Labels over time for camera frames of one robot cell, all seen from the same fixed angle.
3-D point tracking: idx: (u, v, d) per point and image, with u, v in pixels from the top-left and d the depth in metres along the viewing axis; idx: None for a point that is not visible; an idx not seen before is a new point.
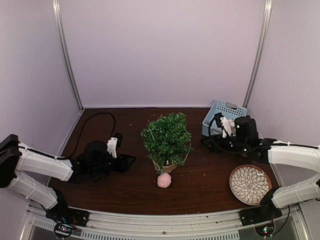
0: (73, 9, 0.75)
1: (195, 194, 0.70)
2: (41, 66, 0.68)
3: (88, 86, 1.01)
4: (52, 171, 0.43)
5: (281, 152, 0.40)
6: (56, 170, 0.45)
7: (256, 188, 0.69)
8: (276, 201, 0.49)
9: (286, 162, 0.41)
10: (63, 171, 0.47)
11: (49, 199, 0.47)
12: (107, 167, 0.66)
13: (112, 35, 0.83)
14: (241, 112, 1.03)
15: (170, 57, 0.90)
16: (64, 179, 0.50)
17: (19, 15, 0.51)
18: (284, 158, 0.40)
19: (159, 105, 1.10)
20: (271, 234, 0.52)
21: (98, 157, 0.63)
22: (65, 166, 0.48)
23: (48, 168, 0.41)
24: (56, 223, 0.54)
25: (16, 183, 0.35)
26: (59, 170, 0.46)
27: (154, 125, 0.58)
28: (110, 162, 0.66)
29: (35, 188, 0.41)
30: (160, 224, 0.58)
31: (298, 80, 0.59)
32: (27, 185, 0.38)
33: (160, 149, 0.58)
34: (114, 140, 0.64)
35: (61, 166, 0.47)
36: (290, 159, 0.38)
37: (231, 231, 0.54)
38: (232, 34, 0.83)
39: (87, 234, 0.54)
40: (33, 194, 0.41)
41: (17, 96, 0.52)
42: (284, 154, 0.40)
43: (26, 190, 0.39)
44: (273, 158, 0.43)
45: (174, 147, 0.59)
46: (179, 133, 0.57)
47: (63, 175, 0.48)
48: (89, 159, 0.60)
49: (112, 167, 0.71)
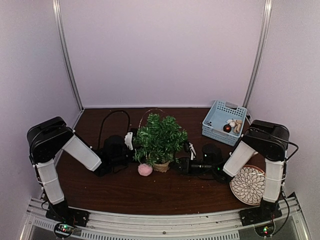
0: (72, 8, 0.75)
1: (195, 195, 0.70)
2: (41, 65, 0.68)
3: (89, 86, 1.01)
4: (86, 158, 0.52)
5: (230, 164, 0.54)
6: (88, 157, 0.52)
7: (256, 188, 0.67)
8: (269, 198, 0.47)
9: (237, 167, 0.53)
10: (94, 159, 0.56)
11: (56, 195, 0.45)
12: (123, 158, 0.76)
13: (112, 35, 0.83)
14: (241, 112, 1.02)
15: (170, 57, 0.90)
16: (92, 169, 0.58)
17: (18, 14, 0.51)
18: (235, 166, 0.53)
19: (160, 105, 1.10)
20: (271, 234, 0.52)
21: (118, 150, 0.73)
22: (96, 156, 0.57)
23: (84, 153, 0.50)
24: (57, 223, 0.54)
25: (46, 167, 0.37)
26: (91, 157, 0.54)
27: (152, 120, 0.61)
28: (126, 154, 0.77)
29: (55, 177, 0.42)
30: (160, 224, 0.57)
31: (298, 79, 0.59)
32: (51, 171, 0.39)
33: (140, 138, 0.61)
34: (129, 134, 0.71)
35: (93, 156, 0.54)
36: (236, 163, 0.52)
37: (231, 231, 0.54)
38: (232, 34, 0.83)
39: (87, 234, 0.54)
40: (49, 183, 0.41)
41: (17, 97, 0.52)
42: (232, 165, 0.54)
43: (47, 176, 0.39)
44: (232, 170, 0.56)
45: (158, 148, 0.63)
46: (166, 138, 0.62)
47: (92, 164, 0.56)
48: (109, 152, 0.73)
49: (128, 158, 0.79)
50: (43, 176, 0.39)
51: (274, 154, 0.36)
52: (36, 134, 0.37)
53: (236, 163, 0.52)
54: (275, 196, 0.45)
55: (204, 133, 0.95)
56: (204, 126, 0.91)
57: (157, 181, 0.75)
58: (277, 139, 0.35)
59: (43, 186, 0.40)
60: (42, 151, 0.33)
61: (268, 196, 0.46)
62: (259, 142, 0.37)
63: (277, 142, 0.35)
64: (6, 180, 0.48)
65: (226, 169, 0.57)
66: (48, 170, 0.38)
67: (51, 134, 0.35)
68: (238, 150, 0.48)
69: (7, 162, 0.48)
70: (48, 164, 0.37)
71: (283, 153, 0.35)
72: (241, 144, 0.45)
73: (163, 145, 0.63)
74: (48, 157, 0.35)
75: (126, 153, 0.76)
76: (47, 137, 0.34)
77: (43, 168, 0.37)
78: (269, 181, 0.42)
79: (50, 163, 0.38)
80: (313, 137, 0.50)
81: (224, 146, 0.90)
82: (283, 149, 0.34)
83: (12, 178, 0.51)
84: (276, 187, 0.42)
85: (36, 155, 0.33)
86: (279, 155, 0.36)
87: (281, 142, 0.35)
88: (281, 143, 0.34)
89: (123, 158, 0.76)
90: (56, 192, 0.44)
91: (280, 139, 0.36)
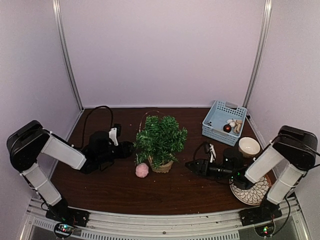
0: (72, 8, 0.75)
1: (195, 195, 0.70)
2: (41, 66, 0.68)
3: (88, 86, 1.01)
4: (68, 157, 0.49)
5: (253, 170, 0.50)
6: (71, 156, 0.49)
7: (256, 188, 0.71)
8: (273, 199, 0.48)
9: (262, 173, 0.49)
10: (79, 158, 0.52)
11: (54, 195, 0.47)
12: (109, 154, 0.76)
13: (112, 35, 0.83)
14: (241, 112, 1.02)
15: (170, 57, 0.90)
16: (78, 168, 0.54)
17: (18, 14, 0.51)
18: (258, 172, 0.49)
19: (159, 105, 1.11)
20: (271, 234, 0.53)
21: (103, 145, 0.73)
22: (80, 154, 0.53)
23: (66, 152, 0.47)
24: (57, 223, 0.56)
25: (33, 171, 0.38)
26: (75, 156, 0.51)
27: (150, 121, 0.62)
28: (112, 150, 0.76)
29: (46, 180, 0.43)
30: (159, 223, 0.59)
31: (298, 79, 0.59)
32: (40, 175, 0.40)
33: (142, 142, 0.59)
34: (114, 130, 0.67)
35: (76, 154, 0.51)
36: (261, 169, 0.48)
37: (231, 231, 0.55)
38: (232, 34, 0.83)
39: (87, 234, 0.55)
40: (42, 186, 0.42)
41: (18, 97, 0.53)
42: (255, 170, 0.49)
43: (38, 180, 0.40)
44: (254, 177, 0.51)
45: (162, 149, 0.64)
46: (169, 138, 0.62)
47: (77, 163, 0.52)
48: (94, 148, 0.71)
49: (114, 155, 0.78)
50: (33, 181, 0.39)
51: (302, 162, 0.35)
52: (14, 141, 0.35)
53: (261, 169, 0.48)
54: (278, 198, 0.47)
55: (204, 133, 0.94)
56: (204, 126, 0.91)
57: (158, 181, 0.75)
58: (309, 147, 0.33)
59: (36, 190, 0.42)
60: (22, 158, 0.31)
61: (273, 198, 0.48)
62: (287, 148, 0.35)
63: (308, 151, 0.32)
64: (6, 180, 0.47)
65: (248, 176, 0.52)
66: (36, 175, 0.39)
67: (28, 138, 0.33)
68: (265, 154, 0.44)
69: (7, 162, 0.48)
70: (31, 169, 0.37)
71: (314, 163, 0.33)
72: (269, 148, 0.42)
73: (167, 146, 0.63)
74: (28, 163, 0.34)
75: (111, 149, 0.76)
76: (24, 142, 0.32)
77: (30, 173, 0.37)
78: (280, 184, 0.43)
79: (35, 167, 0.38)
80: (314, 137, 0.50)
81: (224, 146, 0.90)
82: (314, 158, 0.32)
83: (12, 178, 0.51)
84: (284, 190, 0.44)
85: (16, 163, 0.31)
86: (308, 164, 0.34)
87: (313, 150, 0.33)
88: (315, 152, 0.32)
89: (109, 154, 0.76)
90: (53, 191, 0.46)
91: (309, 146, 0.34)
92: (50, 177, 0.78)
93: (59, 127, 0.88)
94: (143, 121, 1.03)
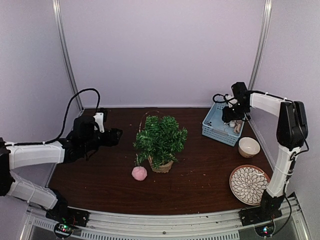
0: (72, 8, 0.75)
1: (195, 194, 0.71)
2: (41, 67, 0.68)
3: (88, 85, 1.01)
4: (43, 157, 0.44)
5: (259, 95, 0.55)
6: (45, 156, 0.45)
7: (256, 188, 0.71)
8: (270, 191, 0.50)
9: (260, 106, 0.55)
10: (55, 153, 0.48)
11: (48, 198, 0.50)
12: (95, 141, 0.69)
13: (112, 35, 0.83)
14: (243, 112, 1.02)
15: (170, 57, 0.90)
16: (59, 160, 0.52)
17: (18, 16, 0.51)
18: (259, 99, 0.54)
19: (159, 105, 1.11)
20: (271, 234, 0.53)
21: (90, 131, 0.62)
22: (54, 148, 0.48)
23: (39, 155, 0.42)
24: (57, 223, 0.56)
25: (16, 188, 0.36)
26: (52, 153, 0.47)
27: (150, 121, 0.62)
28: (99, 136, 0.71)
29: (34, 189, 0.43)
30: (160, 223, 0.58)
31: (298, 79, 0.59)
32: (25, 190, 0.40)
33: (142, 143, 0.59)
34: (100, 115, 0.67)
35: (51, 150, 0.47)
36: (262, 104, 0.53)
37: (231, 231, 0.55)
38: (232, 35, 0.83)
39: (87, 234, 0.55)
40: (33, 195, 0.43)
41: (18, 96, 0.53)
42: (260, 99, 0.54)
43: (26, 194, 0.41)
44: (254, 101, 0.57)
45: (162, 149, 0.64)
46: (168, 138, 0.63)
47: (55, 157, 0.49)
48: (79, 134, 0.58)
49: (100, 142, 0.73)
50: (21, 195, 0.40)
51: (284, 140, 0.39)
52: None
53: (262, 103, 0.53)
54: (276, 190, 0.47)
55: (204, 133, 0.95)
56: (204, 126, 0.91)
57: (158, 181, 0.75)
58: (292, 131, 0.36)
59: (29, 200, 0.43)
60: None
61: (269, 189, 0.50)
62: (284, 117, 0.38)
63: (292, 132, 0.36)
64: None
65: (251, 95, 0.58)
66: (21, 189, 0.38)
67: None
68: (272, 100, 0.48)
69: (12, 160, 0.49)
70: (11, 188, 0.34)
71: (286, 141, 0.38)
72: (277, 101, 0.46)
73: (167, 146, 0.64)
74: (6, 186, 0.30)
75: (97, 135, 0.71)
76: None
77: (14, 191, 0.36)
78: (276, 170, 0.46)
79: (16, 184, 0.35)
80: (315, 137, 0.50)
81: (225, 146, 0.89)
82: (289, 140, 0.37)
83: None
84: (278, 179, 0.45)
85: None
86: (285, 142, 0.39)
87: (294, 133, 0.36)
88: (292, 136, 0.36)
89: (95, 141, 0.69)
90: (46, 196, 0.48)
91: (302, 130, 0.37)
92: (50, 177, 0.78)
93: (59, 127, 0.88)
94: (143, 121, 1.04)
